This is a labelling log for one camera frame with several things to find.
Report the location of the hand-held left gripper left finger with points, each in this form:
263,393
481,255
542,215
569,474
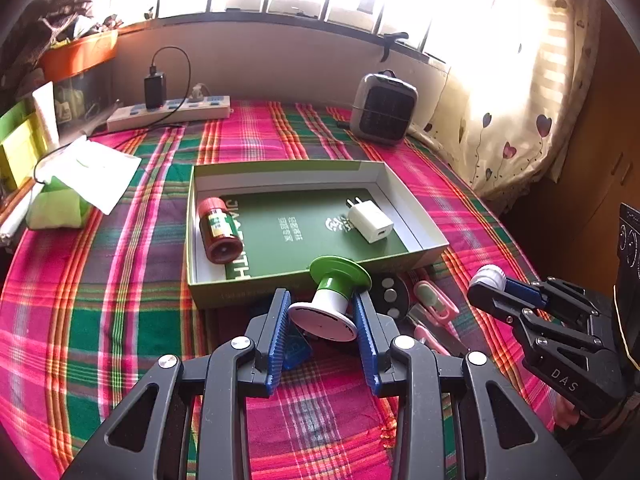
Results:
279,340

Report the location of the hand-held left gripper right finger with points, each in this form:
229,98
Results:
364,340

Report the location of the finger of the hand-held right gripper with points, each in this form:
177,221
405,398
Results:
560,360
525,292

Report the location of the white round device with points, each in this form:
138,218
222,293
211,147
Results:
490,276

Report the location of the black small case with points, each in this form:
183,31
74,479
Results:
391,295

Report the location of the green and white spool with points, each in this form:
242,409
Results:
330,300

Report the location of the pink plastic clip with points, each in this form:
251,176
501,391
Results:
435,302

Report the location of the green cardboard box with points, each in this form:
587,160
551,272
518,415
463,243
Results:
280,172

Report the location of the pink plastic piece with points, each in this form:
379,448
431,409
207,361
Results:
430,340

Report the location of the green printed card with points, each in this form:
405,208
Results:
290,240

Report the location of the red capped medicine bottle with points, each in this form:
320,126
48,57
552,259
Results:
220,240

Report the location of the white charger plug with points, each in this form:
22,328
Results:
372,222

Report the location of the wooden wardrobe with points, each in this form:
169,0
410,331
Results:
610,135

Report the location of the plaid blanket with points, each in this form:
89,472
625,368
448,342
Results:
125,285

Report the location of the cream heart print curtain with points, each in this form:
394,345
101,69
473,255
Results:
510,110

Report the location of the grey portable heater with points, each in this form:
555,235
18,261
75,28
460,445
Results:
382,110

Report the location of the white power strip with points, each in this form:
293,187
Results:
200,110

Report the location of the green tissue pack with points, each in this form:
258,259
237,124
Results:
55,207

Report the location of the black power adapter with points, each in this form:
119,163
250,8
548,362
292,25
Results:
155,90

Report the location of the black window hook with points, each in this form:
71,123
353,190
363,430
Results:
387,45

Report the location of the clear plastic container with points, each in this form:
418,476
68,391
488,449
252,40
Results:
85,92

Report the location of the green cardboard boxes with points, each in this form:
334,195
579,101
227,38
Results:
17,145

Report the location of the white upright carton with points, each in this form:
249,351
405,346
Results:
46,110

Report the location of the window grille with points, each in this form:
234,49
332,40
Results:
325,5

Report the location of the orange plastic container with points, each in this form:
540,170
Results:
80,55

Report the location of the brown checked cloth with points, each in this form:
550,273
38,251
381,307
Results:
55,5

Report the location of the white wall plug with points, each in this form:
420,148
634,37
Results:
199,94

